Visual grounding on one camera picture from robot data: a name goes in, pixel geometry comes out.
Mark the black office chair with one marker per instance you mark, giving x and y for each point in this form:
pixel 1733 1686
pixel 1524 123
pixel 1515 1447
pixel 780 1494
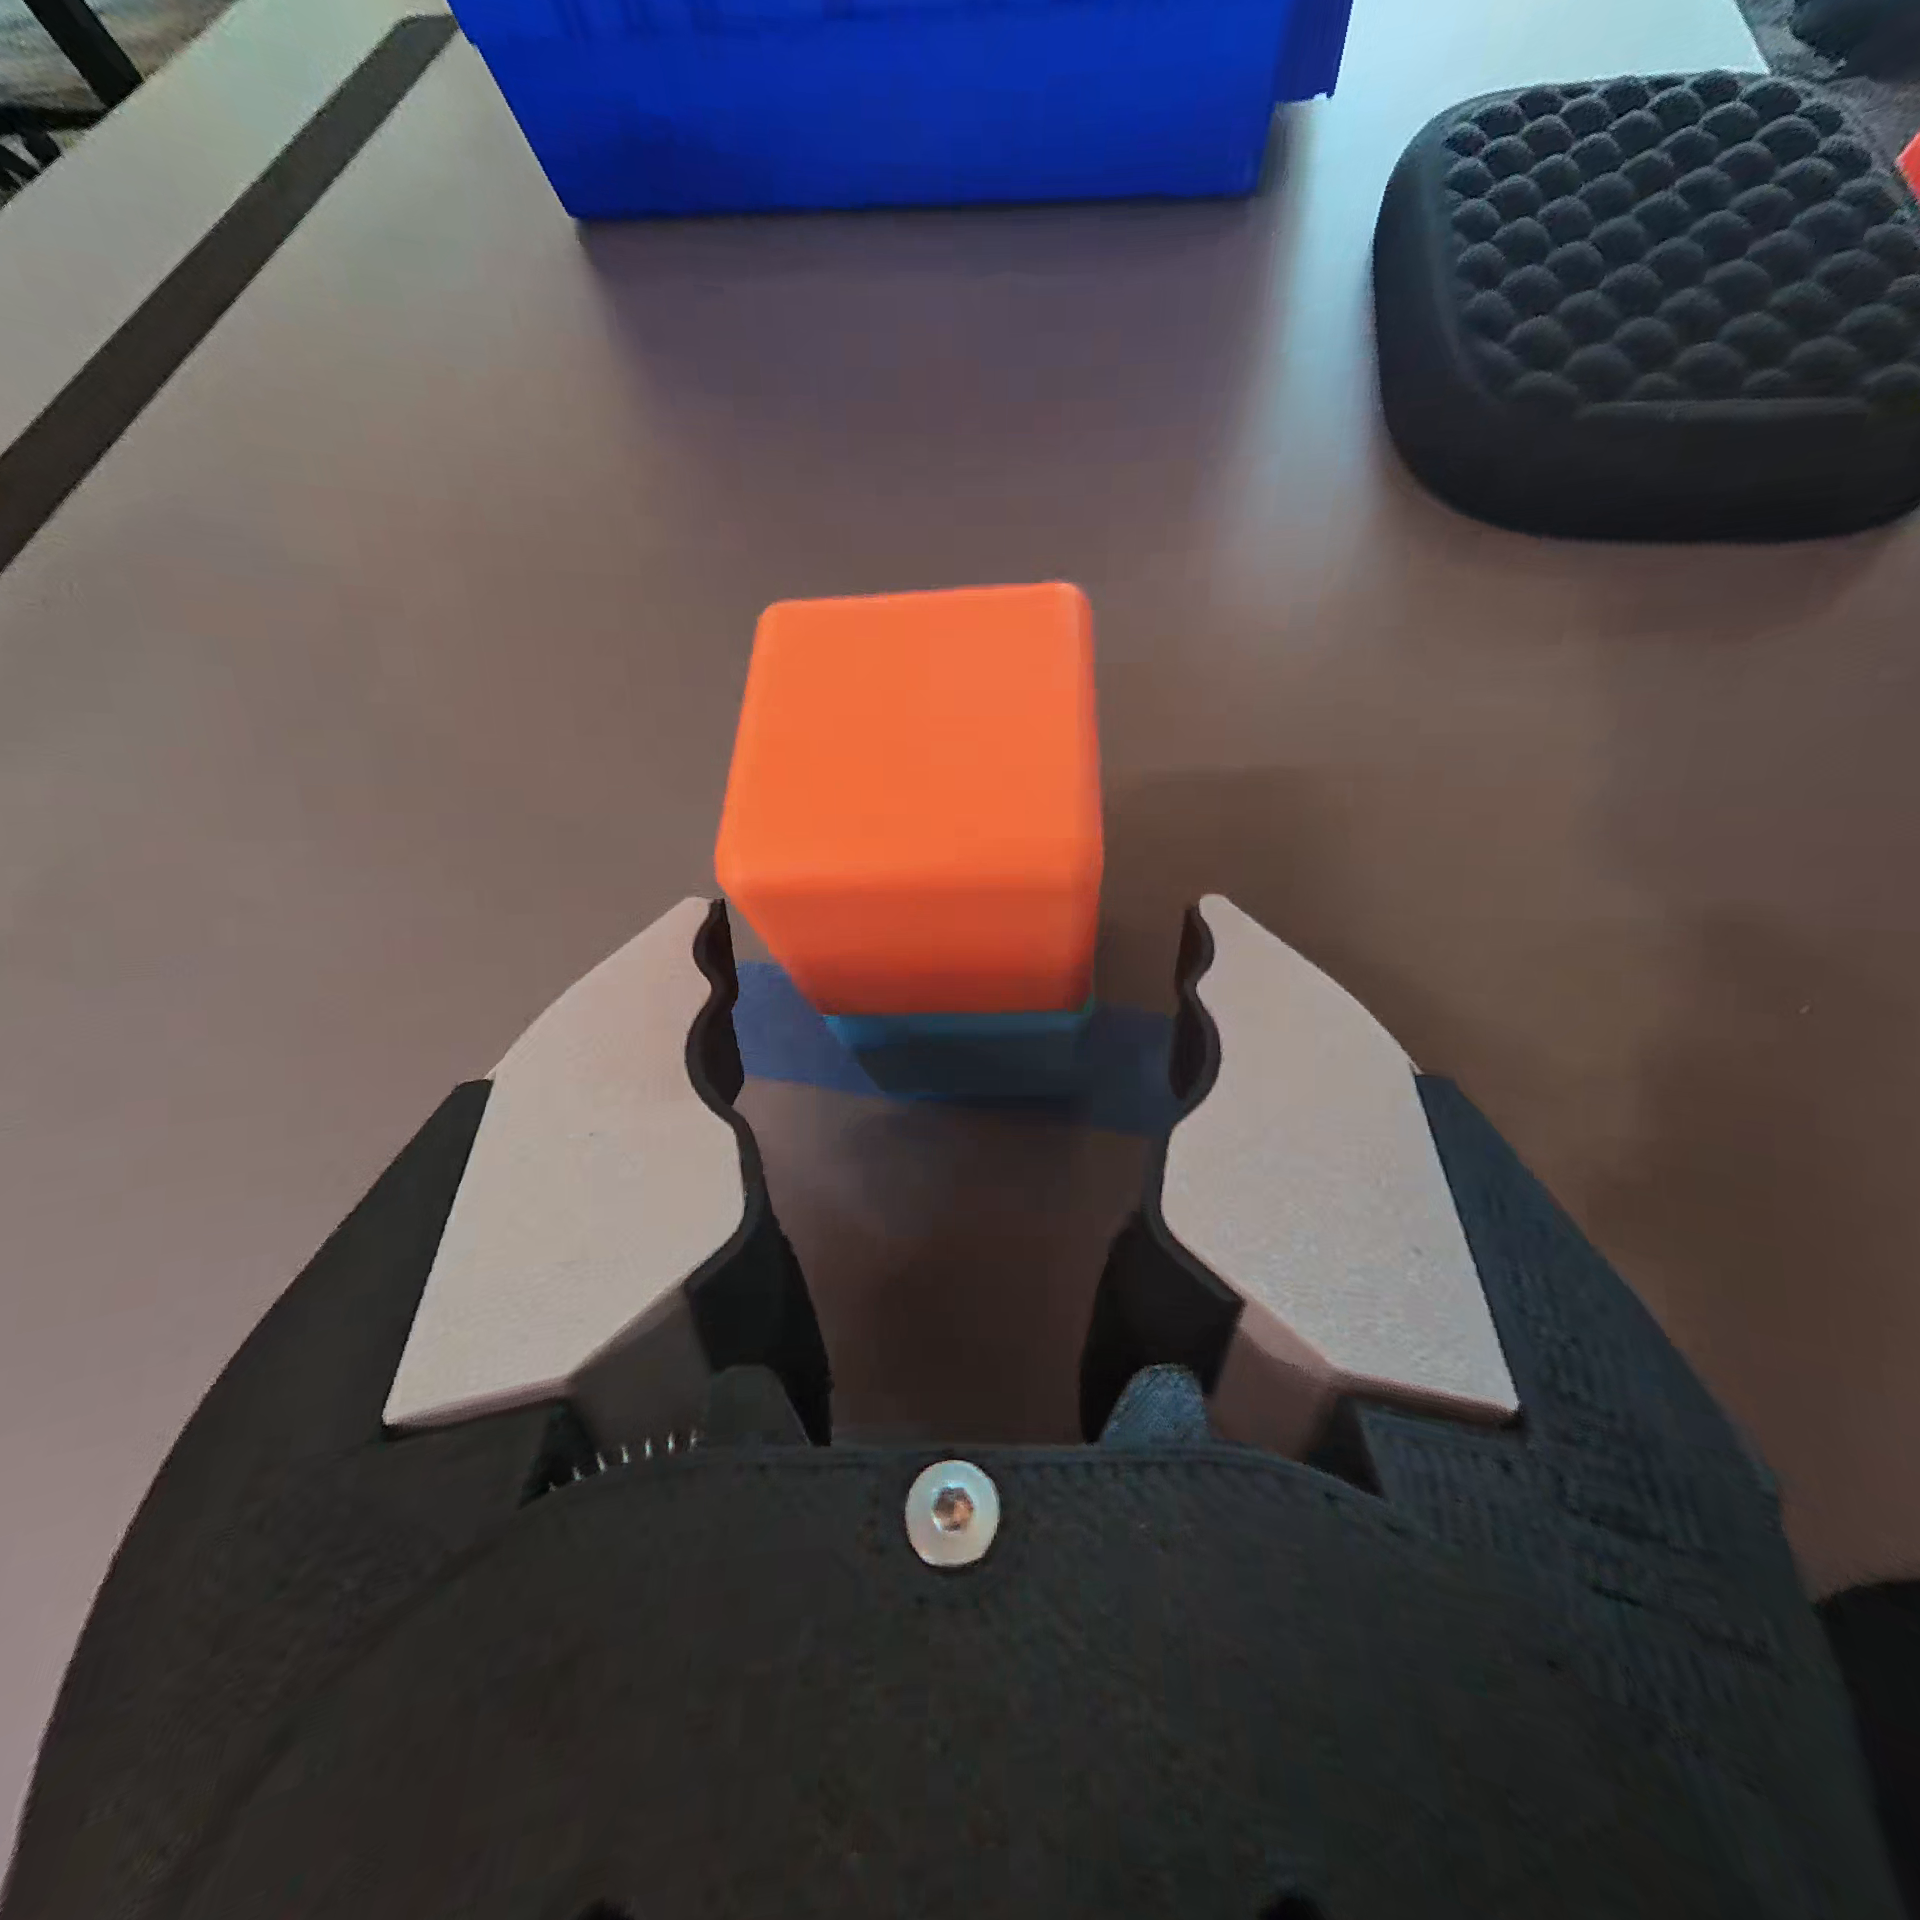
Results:
pixel 60 47

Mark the blue tape strip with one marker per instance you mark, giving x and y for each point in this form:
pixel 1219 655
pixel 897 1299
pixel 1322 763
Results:
pixel 780 1036

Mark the orange foam cube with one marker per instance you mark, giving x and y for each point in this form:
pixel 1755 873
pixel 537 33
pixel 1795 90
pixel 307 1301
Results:
pixel 915 797

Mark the teal foam cube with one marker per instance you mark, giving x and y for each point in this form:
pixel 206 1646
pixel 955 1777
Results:
pixel 961 1058

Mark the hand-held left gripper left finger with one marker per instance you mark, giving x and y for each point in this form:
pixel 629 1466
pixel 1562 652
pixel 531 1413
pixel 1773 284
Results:
pixel 556 1217

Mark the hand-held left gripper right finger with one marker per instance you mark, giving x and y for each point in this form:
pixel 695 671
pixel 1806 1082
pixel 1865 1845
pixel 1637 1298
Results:
pixel 1335 1201

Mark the blue plastic bin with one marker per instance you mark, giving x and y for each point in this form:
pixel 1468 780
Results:
pixel 902 106

